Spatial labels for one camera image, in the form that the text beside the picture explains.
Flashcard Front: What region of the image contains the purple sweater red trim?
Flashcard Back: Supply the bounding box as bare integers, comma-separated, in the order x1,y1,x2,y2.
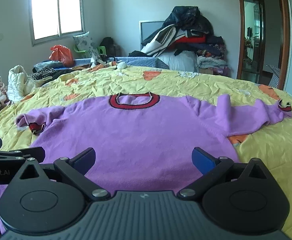
0,91,292,233

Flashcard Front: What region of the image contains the pile of dark clothes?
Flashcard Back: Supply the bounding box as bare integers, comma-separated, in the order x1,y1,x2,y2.
129,6,230,76

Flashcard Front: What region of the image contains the yellow carrot print bedsheet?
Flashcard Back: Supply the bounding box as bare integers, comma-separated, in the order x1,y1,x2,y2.
0,67,292,238

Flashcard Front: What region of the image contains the black white striped garment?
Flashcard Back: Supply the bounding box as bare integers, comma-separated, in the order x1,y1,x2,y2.
28,67,58,80

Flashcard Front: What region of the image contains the white pompom ball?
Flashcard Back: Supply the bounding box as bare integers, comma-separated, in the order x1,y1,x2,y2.
117,61,127,70

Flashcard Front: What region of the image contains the checkered basket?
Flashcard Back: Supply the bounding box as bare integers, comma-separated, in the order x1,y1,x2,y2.
267,64,280,88

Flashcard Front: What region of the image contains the orange plastic bag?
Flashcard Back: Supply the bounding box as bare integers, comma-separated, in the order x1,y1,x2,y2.
49,45,74,67

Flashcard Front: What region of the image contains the green plastic chair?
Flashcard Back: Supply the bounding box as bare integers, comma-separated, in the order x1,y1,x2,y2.
73,44,106,58

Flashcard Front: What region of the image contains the blue quilted bed cover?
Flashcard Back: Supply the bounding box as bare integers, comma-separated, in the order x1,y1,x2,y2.
73,56,170,69

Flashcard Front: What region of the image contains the floral cushion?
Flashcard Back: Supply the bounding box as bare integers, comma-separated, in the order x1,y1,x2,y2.
73,31,99,58

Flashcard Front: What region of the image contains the grey framed board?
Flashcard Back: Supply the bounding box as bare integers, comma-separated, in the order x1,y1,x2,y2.
139,21,163,42

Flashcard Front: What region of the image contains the window with metal frame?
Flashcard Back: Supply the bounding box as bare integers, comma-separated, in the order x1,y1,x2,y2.
29,0,85,46

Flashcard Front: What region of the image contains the wooden door frame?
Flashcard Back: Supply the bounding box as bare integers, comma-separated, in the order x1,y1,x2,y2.
237,0,291,89

